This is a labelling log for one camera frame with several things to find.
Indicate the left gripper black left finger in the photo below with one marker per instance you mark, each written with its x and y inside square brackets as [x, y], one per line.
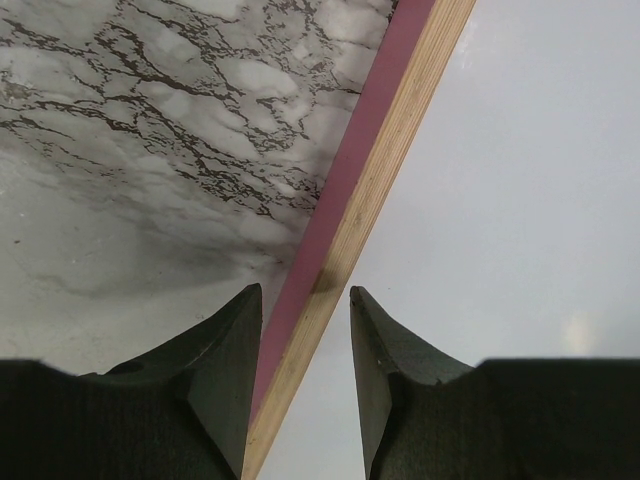
[178, 411]

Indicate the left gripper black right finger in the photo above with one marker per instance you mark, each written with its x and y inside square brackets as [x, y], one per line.
[425, 415]

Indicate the pink wooden photo frame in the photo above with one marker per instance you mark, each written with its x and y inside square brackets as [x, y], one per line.
[400, 85]

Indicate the white photo paper sheet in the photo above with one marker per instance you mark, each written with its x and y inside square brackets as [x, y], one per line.
[512, 227]

